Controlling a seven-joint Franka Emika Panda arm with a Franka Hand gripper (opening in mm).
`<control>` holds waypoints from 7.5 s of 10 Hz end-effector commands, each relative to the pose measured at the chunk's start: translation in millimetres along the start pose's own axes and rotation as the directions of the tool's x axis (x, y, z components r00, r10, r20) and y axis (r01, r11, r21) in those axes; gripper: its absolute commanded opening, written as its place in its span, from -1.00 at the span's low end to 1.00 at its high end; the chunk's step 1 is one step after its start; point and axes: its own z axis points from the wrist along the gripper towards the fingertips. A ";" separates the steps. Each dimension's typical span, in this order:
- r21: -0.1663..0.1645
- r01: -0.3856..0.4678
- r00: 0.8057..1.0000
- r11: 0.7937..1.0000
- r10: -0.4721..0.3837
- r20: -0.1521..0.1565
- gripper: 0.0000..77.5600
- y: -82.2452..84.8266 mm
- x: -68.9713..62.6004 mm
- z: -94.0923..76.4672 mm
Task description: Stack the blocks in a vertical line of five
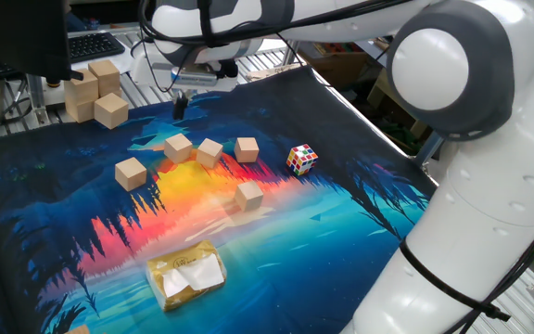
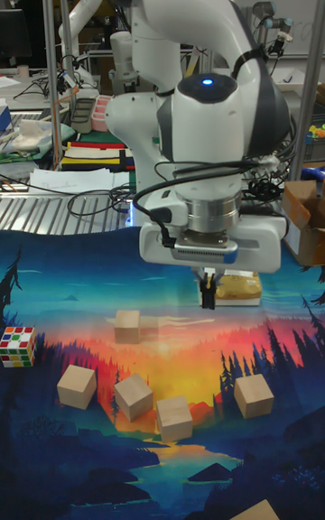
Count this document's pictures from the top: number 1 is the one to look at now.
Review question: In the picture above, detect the large wooden cube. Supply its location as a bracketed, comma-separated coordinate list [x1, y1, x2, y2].
[93, 92, 130, 131]
[64, 99, 96, 124]
[63, 68, 100, 106]
[87, 58, 123, 98]

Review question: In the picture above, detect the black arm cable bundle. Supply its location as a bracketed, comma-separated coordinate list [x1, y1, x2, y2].
[137, 0, 534, 334]

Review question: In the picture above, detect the small wooden cube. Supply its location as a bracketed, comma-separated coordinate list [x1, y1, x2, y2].
[195, 137, 224, 170]
[163, 133, 194, 165]
[114, 156, 148, 193]
[234, 180, 265, 213]
[234, 136, 261, 164]

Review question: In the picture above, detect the black monitor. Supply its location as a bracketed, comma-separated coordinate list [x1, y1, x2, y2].
[0, 0, 85, 83]

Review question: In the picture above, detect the black keyboard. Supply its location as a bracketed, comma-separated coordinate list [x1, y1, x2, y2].
[67, 31, 127, 65]

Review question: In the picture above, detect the aluminium stand post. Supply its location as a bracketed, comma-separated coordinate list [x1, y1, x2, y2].
[26, 73, 50, 126]

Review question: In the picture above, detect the brown cardboard carton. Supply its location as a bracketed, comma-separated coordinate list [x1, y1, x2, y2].
[299, 42, 388, 89]

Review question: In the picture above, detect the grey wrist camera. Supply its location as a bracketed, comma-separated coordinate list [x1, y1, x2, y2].
[170, 67, 221, 90]

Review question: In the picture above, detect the aluminium table leg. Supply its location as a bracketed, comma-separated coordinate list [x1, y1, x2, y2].
[413, 131, 445, 169]

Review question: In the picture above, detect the white paper sheet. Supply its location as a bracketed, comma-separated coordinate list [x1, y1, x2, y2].
[70, 39, 144, 76]

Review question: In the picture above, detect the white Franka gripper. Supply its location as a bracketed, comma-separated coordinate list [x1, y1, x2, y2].
[130, 39, 241, 122]

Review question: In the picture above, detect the Rubik's cube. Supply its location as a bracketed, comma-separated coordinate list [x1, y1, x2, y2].
[286, 143, 319, 177]

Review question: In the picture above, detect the gold tissue pack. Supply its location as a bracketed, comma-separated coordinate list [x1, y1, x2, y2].
[145, 238, 228, 313]

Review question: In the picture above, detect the printed sunset landscape cloth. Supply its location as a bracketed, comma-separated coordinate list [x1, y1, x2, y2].
[0, 64, 439, 334]

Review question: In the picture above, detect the black cable strap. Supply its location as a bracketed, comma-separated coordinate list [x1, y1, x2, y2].
[397, 237, 513, 324]
[196, 0, 216, 48]

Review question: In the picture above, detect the aluminium frame rail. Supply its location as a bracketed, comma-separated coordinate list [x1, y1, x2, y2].
[66, 20, 144, 39]

